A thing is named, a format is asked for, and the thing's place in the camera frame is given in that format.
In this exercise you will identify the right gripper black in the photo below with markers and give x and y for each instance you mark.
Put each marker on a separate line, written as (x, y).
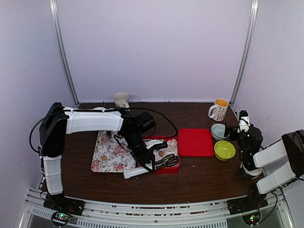
(233, 130)

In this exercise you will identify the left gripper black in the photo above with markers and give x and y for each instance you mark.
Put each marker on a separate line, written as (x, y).
(146, 157)

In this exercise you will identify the white square chocolate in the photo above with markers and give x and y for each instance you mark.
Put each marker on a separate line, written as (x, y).
(172, 144)

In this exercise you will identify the red box lid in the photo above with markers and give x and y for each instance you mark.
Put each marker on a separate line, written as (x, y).
(195, 142)

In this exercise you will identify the metal tongs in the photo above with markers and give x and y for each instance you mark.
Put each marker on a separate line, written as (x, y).
(168, 161)

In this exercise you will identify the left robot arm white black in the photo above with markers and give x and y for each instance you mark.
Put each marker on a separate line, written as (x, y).
(61, 121)

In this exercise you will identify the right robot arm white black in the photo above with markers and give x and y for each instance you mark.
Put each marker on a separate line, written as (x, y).
(290, 147)

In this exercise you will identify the tan heart chocolate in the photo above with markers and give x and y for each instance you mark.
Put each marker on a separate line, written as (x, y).
(103, 158)

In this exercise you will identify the light blue bowl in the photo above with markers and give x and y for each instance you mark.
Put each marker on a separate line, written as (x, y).
(217, 131)

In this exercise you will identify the lime green bowl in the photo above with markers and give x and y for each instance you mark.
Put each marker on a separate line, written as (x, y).
(224, 150)

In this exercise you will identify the white mug orange inside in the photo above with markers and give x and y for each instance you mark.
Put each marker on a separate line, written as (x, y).
(218, 111)

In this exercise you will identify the floral cream mug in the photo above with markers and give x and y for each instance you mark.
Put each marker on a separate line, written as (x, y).
(121, 100)

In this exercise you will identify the floral rectangular tray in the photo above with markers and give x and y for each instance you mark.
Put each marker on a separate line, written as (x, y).
(118, 159)

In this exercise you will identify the white paper liners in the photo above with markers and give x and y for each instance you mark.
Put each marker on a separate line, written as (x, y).
(156, 153)

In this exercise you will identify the dark blue white bowl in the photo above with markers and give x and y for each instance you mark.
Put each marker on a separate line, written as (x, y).
(250, 174)

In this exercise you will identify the red box base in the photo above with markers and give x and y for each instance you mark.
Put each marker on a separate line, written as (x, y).
(168, 170)

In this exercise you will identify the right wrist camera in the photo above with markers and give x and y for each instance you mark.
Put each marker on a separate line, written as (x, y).
(244, 122)

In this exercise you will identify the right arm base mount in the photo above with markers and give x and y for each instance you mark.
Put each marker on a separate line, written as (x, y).
(249, 206)

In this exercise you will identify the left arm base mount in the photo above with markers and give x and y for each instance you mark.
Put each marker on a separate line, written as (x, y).
(64, 208)

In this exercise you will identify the right aluminium frame post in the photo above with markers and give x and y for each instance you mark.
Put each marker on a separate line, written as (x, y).
(245, 55)

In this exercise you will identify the aluminium frame post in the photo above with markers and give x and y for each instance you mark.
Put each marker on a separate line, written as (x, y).
(245, 55)
(62, 51)

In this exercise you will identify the left aluminium frame post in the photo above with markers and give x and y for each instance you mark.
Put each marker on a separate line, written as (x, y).
(62, 51)

